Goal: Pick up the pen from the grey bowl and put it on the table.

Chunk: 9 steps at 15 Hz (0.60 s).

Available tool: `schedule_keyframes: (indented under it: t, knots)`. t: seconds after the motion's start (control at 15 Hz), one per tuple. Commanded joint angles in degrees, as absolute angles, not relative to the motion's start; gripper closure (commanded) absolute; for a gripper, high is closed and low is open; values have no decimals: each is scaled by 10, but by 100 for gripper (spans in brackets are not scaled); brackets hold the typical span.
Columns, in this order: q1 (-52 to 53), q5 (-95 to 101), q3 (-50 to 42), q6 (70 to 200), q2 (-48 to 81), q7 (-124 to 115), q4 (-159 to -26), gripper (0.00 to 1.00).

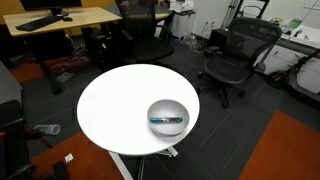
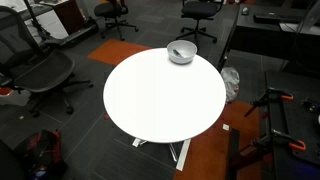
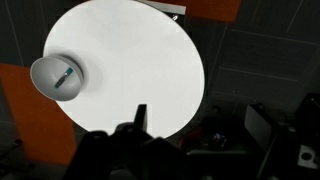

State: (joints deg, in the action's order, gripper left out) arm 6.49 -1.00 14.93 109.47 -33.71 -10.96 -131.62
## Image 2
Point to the teal marker pen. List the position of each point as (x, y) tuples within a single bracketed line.
[(177, 52)]

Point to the grey round bowl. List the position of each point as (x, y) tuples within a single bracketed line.
[(189, 50)]

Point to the white metal table base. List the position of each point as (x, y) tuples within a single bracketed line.
[(184, 155)]

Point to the white plastic bag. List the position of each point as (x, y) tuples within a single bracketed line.
[(231, 83)]

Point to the small white paper tag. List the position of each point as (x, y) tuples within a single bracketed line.
[(226, 127)]

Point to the black swivel office chair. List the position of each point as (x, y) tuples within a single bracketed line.
[(108, 9), (198, 8)]

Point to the black kick scooter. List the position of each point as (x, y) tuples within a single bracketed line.
[(71, 36)]

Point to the black office desk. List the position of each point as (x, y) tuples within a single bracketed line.
[(263, 36)]

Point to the grey computer mouse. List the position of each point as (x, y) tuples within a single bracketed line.
[(245, 10)]

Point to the black mesh office chair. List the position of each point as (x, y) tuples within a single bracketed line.
[(43, 71)]

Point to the orange black bar clamp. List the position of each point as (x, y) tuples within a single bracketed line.
[(286, 97), (298, 145)]

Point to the black computer keyboard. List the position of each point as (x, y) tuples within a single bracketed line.
[(266, 18)]

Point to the white cabinet desk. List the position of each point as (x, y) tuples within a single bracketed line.
[(50, 20)]

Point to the red black backpack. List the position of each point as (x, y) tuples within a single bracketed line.
[(43, 153)]

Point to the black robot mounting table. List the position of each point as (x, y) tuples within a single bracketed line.
[(293, 128)]

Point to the white orange floor item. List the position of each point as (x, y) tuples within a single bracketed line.
[(15, 97)]

